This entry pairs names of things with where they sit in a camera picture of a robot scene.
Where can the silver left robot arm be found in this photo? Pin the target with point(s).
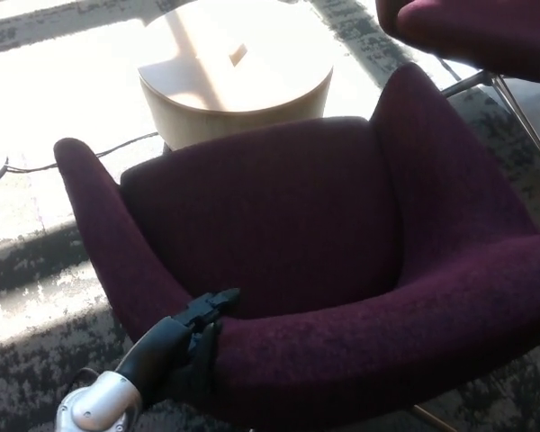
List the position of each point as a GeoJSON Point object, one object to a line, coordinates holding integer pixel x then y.
{"type": "Point", "coordinates": [96, 405]}

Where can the round light wood side table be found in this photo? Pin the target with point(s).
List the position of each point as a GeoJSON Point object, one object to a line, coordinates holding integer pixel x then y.
{"type": "Point", "coordinates": [234, 76]}

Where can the purple fabric armchair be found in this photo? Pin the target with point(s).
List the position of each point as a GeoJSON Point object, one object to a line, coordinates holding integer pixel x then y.
{"type": "Point", "coordinates": [306, 252]}

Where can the purple armchair with metal legs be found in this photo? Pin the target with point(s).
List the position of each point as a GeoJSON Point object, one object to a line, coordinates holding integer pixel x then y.
{"type": "Point", "coordinates": [477, 31]}

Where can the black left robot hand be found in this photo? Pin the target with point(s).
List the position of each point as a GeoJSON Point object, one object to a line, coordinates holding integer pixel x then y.
{"type": "Point", "coordinates": [175, 346]}

